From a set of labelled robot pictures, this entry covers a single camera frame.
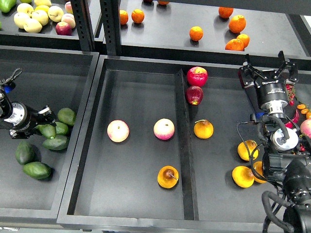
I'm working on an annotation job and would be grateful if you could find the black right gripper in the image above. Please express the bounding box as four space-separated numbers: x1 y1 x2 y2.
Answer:
238 50 298 111

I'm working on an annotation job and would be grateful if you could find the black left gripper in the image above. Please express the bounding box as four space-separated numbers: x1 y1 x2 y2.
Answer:
4 102 56 139

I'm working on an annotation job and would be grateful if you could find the green avocado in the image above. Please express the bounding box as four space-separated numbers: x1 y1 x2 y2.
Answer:
23 161 52 180
55 121 69 135
42 135 69 150
57 108 76 126
36 124 56 139
16 140 35 165

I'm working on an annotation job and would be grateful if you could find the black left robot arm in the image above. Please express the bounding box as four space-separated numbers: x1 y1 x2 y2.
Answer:
0 68 56 139

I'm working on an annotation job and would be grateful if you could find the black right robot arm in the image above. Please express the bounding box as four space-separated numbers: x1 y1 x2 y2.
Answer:
238 51 311 233

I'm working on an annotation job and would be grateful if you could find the green avocado top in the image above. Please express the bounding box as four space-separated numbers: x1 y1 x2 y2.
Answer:
57 108 76 126

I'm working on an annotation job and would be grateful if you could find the green avocado bottom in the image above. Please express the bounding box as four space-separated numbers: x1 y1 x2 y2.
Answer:
23 161 52 180

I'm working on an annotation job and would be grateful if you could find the orange lower right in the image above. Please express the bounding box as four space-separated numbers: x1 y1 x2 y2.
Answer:
237 34 250 48

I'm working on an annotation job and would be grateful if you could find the orange lowest right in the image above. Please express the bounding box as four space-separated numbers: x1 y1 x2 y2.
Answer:
225 38 244 51

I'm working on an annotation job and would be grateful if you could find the cherry tomato bunch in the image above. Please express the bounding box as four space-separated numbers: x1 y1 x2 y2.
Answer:
286 84 295 106

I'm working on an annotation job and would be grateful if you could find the large orange right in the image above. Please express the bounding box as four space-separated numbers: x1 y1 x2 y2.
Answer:
228 15 246 33

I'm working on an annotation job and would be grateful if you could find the black left tray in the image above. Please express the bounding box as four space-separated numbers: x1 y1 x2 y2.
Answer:
0 46 99 227

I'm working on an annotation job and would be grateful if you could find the orange top right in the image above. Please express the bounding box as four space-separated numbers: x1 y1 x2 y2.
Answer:
218 7 234 19

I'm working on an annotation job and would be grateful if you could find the orange cherry tomatoes small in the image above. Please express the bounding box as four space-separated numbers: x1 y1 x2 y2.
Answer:
297 104 311 119

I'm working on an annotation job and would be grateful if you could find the bright red apple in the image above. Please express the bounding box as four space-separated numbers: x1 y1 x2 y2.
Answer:
187 67 208 87

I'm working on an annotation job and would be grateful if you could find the red chili pepper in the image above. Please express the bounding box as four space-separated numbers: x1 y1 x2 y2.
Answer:
285 109 299 129

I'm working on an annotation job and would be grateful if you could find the orange centre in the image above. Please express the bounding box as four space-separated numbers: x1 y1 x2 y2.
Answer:
189 26 204 41

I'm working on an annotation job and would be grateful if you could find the pink peach right edge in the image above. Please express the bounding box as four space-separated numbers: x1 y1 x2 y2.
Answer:
300 119 311 138

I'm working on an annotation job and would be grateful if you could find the dark red apple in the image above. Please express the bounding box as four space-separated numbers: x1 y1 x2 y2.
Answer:
185 86 204 106

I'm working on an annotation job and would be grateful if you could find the pink apple left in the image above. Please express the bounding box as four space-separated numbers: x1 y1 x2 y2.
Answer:
107 119 129 143

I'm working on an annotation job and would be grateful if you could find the pink apple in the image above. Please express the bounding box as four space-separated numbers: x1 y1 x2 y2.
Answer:
154 118 175 140
107 119 129 143

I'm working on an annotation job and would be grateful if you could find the yellow apple lower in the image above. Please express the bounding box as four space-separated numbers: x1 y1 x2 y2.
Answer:
23 18 42 33

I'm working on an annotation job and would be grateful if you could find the yellow apple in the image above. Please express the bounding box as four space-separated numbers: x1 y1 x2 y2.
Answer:
14 12 30 29
17 3 34 16
31 10 49 26
48 6 64 23
23 18 42 33

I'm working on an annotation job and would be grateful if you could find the red apple on shelf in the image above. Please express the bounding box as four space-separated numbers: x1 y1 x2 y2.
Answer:
55 21 72 36

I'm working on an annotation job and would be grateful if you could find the yellow apple left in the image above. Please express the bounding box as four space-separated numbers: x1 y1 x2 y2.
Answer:
14 12 30 29

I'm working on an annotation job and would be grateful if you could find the yellow apple middle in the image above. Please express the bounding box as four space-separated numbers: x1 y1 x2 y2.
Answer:
31 10 49 26

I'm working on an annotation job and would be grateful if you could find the pale peach on shelf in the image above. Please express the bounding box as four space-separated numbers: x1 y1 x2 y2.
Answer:
61 13 76 29

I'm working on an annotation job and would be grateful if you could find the yellow apple right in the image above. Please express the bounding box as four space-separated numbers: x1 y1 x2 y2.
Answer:
48 6 64 23

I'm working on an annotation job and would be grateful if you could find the yellow apple top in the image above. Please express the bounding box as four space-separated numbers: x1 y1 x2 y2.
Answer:
17 3 34 16

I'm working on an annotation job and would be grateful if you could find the pink apple right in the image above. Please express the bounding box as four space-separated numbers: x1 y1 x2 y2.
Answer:
154 118 175 140

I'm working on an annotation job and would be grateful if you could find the black shelf post left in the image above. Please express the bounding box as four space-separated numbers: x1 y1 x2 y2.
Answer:
71 0 95 51

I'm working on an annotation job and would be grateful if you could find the black shelf post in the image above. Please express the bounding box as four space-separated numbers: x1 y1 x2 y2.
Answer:
100 0 122 56
71 0 95 51

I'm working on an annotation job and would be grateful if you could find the black shelf post right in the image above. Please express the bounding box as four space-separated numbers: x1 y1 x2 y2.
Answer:
100 0 122 56

